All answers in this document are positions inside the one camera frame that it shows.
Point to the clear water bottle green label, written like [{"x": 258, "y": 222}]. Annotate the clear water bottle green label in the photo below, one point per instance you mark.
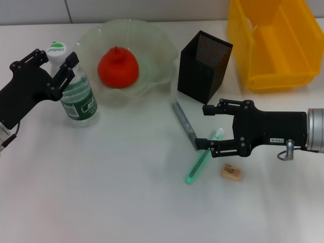
[{"x": 81, "y": 101}]

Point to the green utility knife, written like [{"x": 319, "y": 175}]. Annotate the green utility knife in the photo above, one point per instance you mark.
[{"x": 197, "y": 164}]

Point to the yellow plastic storage bin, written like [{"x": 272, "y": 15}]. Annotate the yellow plastic storage bin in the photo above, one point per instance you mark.
[{"x": 278, "y": 50}]

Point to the clear glass fruit plate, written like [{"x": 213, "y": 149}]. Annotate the clear glass fruit plate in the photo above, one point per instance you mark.
[{"x": 157, "y": 55}]

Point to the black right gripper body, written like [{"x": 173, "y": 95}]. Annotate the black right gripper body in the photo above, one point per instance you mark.
[{"x": 273, "y": 129}]

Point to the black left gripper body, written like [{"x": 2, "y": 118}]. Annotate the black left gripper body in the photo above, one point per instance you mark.
[{"x": 22, "y": 93}]

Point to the orange fruit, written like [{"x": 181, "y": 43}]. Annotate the orange fruit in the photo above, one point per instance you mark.
[{"x": 117, "y": 68}]

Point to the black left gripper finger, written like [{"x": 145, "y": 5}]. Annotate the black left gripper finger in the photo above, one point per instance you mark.
[
  {"x": 30, "y": 59},
  {"x": 72, "y": 58}
]

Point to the grey pen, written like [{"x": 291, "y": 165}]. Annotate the grey pen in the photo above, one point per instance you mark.
[{"x": 183, "y": 121}]

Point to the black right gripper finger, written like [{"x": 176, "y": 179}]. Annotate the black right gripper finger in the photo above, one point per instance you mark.
[
  {"x": 202, "y": 143},
  {"x": 208, "y": 110}
]

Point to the black mesh pen holder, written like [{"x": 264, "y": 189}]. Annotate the black mesh pen holder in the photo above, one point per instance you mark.
[{"x": 200, "y": 73}]

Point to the beige eraser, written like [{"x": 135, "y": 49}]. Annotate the beige eraser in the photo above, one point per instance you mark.
[{"x": 230, "y": 172}]

